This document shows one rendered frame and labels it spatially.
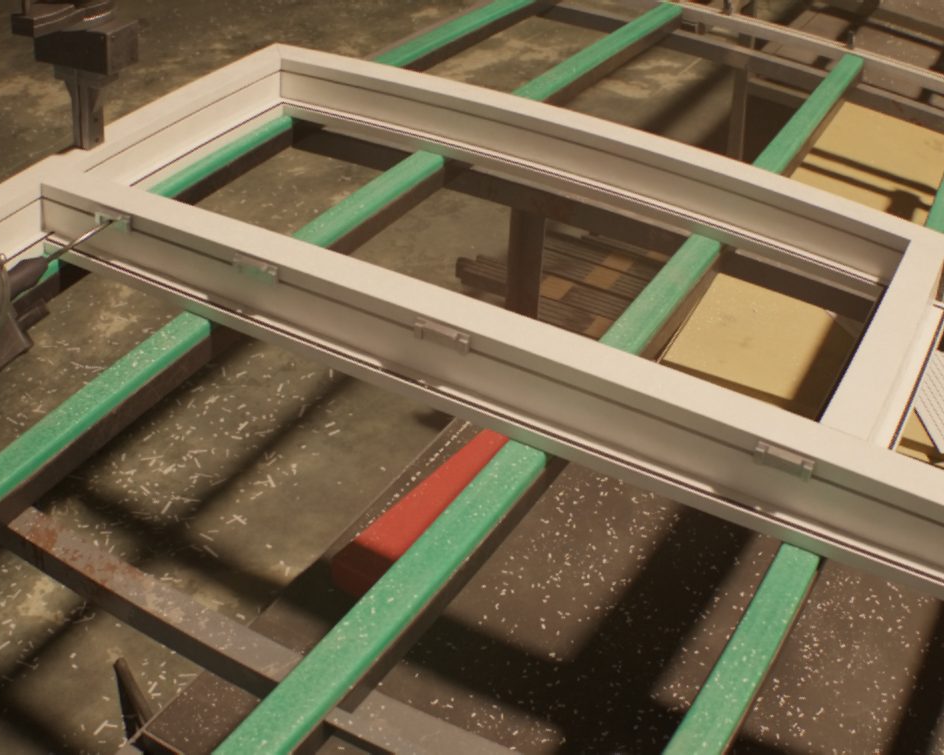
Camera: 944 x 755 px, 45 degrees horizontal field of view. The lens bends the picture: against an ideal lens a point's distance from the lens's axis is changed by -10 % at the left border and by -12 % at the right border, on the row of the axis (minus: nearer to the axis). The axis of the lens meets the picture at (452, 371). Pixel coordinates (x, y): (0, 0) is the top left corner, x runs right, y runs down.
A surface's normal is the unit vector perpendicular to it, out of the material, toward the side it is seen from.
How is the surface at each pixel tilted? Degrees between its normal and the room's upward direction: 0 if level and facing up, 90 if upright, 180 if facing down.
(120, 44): 90
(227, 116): 90
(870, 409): 0
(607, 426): 90
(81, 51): 90
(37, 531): 0
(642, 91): 0
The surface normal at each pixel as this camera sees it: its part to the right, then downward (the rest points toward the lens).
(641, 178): -0.52, 0.47
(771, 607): 0.04, -0.83
